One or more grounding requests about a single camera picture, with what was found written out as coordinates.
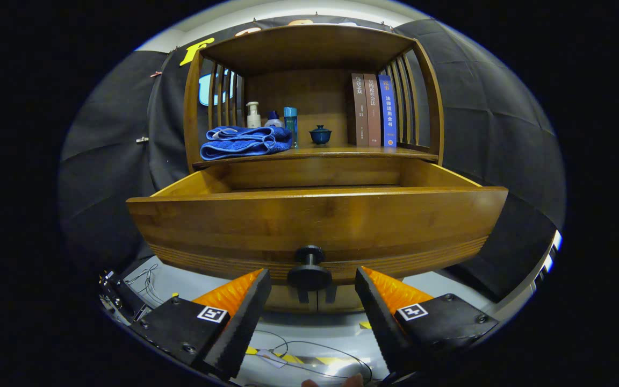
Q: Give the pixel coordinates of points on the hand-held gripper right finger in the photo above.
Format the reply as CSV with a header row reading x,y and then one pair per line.
x,y
382,325

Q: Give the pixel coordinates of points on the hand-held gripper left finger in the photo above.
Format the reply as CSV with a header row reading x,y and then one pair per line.
x,y
242,328

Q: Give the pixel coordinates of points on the wooden drawer with black knob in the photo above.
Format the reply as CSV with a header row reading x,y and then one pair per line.
x,y
309,220

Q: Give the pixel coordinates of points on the wooden cabinet door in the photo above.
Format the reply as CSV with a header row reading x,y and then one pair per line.
x,y
347,298
280,301

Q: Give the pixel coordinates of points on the wooden countertop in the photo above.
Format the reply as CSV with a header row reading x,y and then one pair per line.
x,y
336,151

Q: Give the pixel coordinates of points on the yellow and black striped tape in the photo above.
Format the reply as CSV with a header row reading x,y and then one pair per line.
x,y
331,360

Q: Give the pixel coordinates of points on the dark floor device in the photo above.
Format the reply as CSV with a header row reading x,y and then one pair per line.
x,y
121,298

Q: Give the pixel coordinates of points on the folded blue towel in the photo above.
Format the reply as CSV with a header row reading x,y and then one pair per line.
x,y
245,142

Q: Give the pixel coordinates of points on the blue lidded teacup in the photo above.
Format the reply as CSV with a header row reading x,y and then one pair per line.
x,y
320,137

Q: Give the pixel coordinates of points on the white bottle with blue cap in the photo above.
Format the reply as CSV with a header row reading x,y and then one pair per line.
x,y
273,121

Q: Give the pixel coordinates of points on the blue book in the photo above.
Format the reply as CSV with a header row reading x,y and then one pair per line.
x,y
388,115

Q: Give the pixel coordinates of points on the reddish brown book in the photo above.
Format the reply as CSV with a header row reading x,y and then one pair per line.
x,y
373,115

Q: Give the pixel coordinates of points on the white pump bottle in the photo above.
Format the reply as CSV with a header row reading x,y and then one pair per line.
x,y
253,118

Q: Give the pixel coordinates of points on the clear teal bottle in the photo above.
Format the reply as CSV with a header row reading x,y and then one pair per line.
x,y
290,121

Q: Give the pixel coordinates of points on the dark brown book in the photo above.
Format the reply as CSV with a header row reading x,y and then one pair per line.
x,y
360,113

